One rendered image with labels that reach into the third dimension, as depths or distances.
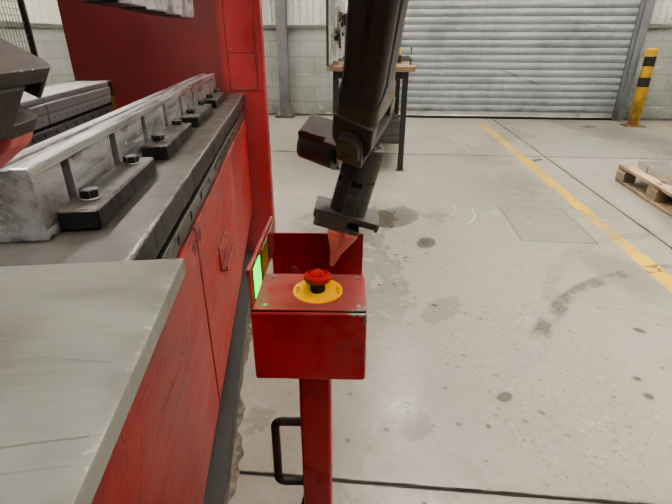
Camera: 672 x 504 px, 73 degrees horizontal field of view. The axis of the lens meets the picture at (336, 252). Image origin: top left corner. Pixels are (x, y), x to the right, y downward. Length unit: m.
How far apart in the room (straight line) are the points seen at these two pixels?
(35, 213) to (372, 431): 1.15
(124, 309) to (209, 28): 2.13
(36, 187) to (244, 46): 1.73
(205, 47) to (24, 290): 2.10
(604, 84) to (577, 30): 0.89
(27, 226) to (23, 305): 0.44
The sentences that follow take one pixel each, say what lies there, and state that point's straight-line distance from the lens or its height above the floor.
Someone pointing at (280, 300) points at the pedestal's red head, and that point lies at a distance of 0.64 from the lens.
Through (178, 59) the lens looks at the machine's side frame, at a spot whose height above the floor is 1.03.
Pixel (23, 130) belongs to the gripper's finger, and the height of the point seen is 1.08.
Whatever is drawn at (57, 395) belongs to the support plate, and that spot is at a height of 1.00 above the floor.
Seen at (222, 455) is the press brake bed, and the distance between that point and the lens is 1.43.
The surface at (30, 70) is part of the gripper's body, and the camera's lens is 0.20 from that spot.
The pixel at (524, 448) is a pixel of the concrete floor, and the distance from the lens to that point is 1.58.
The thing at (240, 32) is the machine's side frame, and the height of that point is 1.14.
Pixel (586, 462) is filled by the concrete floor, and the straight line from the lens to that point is 1.62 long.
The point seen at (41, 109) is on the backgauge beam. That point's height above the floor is 0.96.
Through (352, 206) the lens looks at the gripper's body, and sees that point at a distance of 0.68.
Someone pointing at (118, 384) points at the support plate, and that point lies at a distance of 0.18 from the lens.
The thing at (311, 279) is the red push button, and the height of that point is 0.81.
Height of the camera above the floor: 1.11
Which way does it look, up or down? 25 degrees down
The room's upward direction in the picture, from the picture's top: straight up
